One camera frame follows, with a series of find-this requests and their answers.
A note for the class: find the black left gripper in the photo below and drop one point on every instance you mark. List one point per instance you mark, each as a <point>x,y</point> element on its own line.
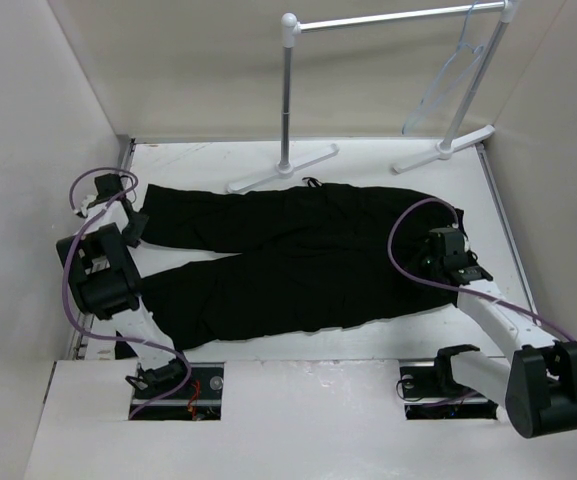
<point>133,237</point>

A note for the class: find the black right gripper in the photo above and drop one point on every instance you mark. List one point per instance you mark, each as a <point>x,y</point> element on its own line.
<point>428,252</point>

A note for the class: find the black trousers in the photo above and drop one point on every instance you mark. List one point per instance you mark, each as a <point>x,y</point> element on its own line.
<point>303,259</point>

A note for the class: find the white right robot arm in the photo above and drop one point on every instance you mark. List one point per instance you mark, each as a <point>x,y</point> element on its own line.
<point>537,386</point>

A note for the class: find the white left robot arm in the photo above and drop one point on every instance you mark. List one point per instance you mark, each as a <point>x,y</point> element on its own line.
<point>101,277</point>

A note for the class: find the light blue clothes hanger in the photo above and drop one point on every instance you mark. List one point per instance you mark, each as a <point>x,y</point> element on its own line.
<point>465,56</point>

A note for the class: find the white metal clothes rack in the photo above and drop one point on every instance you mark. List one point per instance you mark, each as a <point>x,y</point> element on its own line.
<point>360,74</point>

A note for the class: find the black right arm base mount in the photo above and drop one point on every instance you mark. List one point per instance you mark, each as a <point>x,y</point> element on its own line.
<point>427,397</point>

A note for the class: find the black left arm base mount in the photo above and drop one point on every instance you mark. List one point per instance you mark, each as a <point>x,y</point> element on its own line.
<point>172,396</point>

